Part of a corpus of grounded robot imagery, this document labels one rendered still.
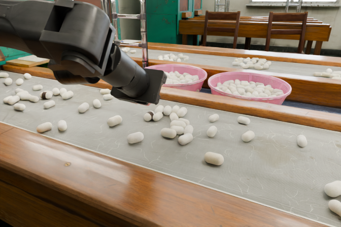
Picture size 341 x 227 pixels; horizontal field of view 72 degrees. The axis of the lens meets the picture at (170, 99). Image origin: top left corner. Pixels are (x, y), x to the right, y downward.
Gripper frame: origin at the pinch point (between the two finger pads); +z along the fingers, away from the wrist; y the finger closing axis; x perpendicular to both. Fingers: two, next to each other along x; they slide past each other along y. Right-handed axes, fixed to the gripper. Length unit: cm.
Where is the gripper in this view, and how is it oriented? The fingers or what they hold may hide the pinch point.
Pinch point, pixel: (155, 97)
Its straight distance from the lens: 53.1
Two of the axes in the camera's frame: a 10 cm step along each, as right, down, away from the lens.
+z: 3.3, 2.9, 9.0
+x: -2.5, 9.4, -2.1
